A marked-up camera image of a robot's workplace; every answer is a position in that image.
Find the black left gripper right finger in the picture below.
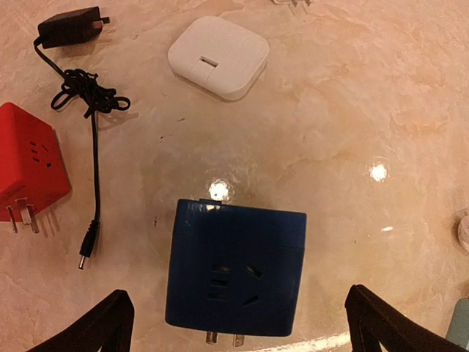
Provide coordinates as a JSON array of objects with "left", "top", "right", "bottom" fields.
[{"left": 345, "top": 285, "right": 464, "bottom": 351}]

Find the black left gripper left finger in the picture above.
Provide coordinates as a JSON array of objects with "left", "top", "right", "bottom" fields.
[{"left": 32, "top": 290, "right": 135, "bottom": 351}]

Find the teal power strip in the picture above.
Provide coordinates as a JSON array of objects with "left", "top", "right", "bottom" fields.
[{"left": 446, "top": 298, "right": 469, "bottom": 351}]

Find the blue cube socket adapter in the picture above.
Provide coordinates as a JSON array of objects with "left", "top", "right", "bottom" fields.
[{"left": 165, "top": 199, "right": 307, "bottom": 337}]

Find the red cube socket adapter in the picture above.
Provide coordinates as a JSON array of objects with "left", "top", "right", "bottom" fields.
[{"left": 1, "top": 102, "right": 71, "bottom": 233}]

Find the black charger cable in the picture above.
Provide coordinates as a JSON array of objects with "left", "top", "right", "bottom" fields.
[{"left": 32, "top": 37, "right": 132, "bottom": 271}]

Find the white power adapter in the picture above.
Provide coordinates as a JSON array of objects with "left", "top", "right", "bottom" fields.
[{"left": 168, "top": 16, "right": 270, "bottom": 101}]

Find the black charger plug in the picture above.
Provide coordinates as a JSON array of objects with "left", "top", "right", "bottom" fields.
[{"left": 35, "top": 7, "right": 110, "bottom": 49}]

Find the white coiled cable far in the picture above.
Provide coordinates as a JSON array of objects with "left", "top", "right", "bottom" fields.
[{"left": 455, "top": 208, "right": 469, "bottom": 252}]

